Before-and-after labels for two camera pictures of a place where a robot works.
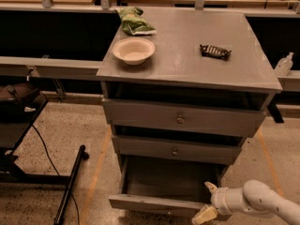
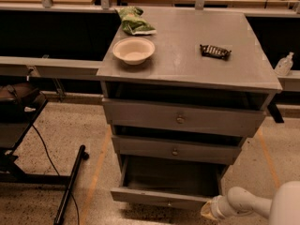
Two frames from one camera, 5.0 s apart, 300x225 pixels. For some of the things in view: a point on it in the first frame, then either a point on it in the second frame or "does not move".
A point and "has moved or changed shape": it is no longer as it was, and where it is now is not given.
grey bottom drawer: [170, 185] has moved or changed shape
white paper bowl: [133, 51] does not move
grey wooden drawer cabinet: [181, 118] does not move
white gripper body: [219, 198] to [216, 208]
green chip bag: [132, 23] does not move
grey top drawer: [185, 117] does not move
